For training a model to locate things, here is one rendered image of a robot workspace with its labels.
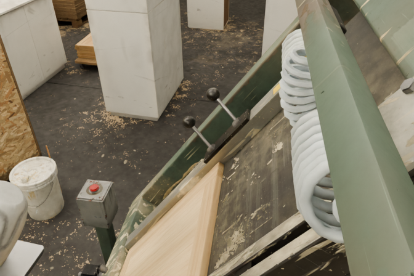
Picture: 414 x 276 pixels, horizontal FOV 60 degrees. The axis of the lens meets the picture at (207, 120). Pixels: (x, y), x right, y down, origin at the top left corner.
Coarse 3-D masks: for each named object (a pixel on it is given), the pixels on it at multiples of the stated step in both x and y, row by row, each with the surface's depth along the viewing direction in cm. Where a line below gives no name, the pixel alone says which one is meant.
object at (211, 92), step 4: (212, 88) 98; (208, 92) 97; (212, 92) 97; (216, 92) 97; (208, 96) 98; (212, 96) 97; (216, 96) 97; (212, 100) 98; (216, 100) 98; (220, 100) 98; (220, 104) 98; (224, 108) 97; (228, 112) 97; (232, 116) 97; (236, 120) 96; (240, 120) 96; (232, 124) 96; (236, 124) 96
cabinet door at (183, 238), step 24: (216, 168) 100; (192, 192) 106; (216, 192) 92; (168, 216) 113; (192, 216) 96; (144, 240) 121; (168, 240) 102; (192, 240) 87; (144, 264) 108; (168, 264) 91; (192, 264) 78
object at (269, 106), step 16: (272, 96) 88; (256, 112) 92; (272, 112) 90; (256, 128) 94; (240, 144) 97; (224, 160) 101; (192, 176) 108; (176, 192) 113; (160, 208) 119; (144, 224) 125; (128, 240) 131
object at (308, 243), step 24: (288, 72) 31; (288, 96) 32; (312, 96) 31; (408, 96) 36; (384, 120) 37; (408, 120) 34; (408, 144) 32; (408, 168) 31; (264, 240) 50; (288, 240) 47; (312, 240) 42; (240, 264) 52; (264, 264) 47; (288, 264) 44; (312, 264) 44; (336, 264) 43
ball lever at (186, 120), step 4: (188, 116) 104; (184, 120) 104; (188, 120) 103; (192, 120) 103; (184, 124) 104; (188, 124) 103; (192, 124) 104; (188, 128) 104; (192, 128) 104; (196, 128) 104; (196, 132) 104; (200, 136) 103; (204, 140) 103; (208, 144) 103; (212, 144) 103; (208, 148) 103; (212, 148) 102; (208, 152) 103
